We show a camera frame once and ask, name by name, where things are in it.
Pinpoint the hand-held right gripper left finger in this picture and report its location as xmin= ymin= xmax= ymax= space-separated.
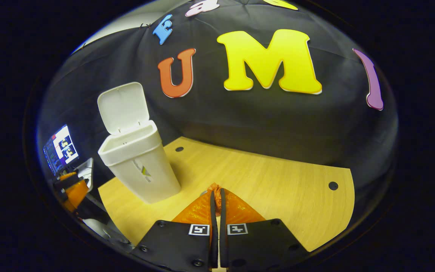
xmin=133 ymin=188 xmax=218 ymax=272

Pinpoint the wooden desktop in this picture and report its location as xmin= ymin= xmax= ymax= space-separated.
xmin=97 ymin=136 xmax=355 ymax=272

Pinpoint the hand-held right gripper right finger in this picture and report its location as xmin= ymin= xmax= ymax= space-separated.
xmin=220 ymin=188 xmax=311 ymax=272

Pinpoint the computer monitor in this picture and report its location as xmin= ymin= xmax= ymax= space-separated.
xmin=43 ymin=124 xmax=79 ymax=176

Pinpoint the white desktop garbage bin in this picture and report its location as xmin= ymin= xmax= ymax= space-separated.
xmin=97 ymin=82 xmax=182 ymax=204

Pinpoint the orange paper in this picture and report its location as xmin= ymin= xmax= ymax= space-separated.
xmin=207 ymin=183 xmax=224 ymax=214

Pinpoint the black backdrop cloth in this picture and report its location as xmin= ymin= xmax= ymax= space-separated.
xmin=36 ymin=0 xmax=399 ymax=212

